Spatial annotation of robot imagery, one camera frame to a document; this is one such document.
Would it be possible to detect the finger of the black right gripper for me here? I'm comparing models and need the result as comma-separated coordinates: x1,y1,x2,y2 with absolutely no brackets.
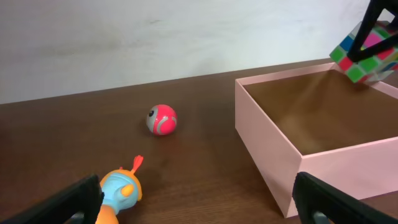
347,0,397,62

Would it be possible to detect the beige open cardboard box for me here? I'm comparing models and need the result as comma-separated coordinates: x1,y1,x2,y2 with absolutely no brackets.
235,63,397,217

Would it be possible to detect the colourful puzzle cube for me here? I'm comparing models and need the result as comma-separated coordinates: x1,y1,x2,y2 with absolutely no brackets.
330,21,397,83

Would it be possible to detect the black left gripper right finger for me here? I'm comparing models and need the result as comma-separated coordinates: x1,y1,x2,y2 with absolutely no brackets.
292,172,397,224

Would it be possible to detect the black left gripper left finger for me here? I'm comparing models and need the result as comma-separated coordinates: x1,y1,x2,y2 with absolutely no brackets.
2,175,104,224

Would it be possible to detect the red grey toy ball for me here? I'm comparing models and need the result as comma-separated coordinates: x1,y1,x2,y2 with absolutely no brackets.
146,105,177,136

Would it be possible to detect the blue orange snail toy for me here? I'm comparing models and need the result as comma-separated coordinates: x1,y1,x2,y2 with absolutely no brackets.
95,155,144,224

